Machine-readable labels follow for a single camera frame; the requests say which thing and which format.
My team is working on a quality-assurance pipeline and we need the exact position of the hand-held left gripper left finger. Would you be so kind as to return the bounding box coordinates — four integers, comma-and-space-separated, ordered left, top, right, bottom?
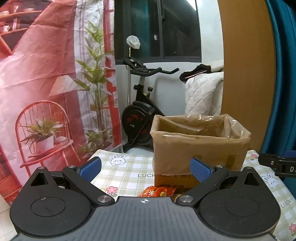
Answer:
22, 157, 115, 206

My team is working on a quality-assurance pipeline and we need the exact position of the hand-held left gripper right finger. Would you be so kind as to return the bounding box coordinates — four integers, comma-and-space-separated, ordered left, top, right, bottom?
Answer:
177, 158, 271, 206

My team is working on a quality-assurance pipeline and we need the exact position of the brown cardboard box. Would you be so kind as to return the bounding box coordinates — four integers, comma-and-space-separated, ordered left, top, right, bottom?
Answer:
150, 113, 252, 188

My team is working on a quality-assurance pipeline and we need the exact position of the orange red snack packet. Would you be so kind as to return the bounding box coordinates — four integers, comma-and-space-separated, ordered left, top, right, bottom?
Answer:
139, 185, 177, 197

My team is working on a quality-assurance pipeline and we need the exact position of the black exercise bike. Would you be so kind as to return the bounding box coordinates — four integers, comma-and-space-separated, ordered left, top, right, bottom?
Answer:
121, 57, 179, 153

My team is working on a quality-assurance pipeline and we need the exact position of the white quilted blanket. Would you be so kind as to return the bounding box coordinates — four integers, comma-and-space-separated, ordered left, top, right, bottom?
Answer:
184, 59, 225, 116

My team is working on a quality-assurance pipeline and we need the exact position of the teal curtain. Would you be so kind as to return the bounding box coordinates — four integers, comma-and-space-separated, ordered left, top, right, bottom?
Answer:
260, 0, 296, 158

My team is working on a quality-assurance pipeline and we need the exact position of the wooden board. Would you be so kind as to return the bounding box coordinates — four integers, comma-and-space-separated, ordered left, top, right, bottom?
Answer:
217, 0, 277, 153

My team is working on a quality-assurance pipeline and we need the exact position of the black garment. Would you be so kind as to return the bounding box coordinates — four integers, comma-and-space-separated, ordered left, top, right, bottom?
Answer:
180, 64, 212, 82

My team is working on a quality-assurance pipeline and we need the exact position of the printed red backdrop cloth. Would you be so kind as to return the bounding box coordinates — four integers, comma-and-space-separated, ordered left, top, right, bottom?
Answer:
0, 0, 123, 207

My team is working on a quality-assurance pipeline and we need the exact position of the white cloth cover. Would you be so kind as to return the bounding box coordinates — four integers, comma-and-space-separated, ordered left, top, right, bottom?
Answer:
126, 35, 141, 50

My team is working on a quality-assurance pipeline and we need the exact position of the dark window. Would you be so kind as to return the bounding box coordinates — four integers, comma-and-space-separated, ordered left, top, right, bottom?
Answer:
114, 0, 201, 65

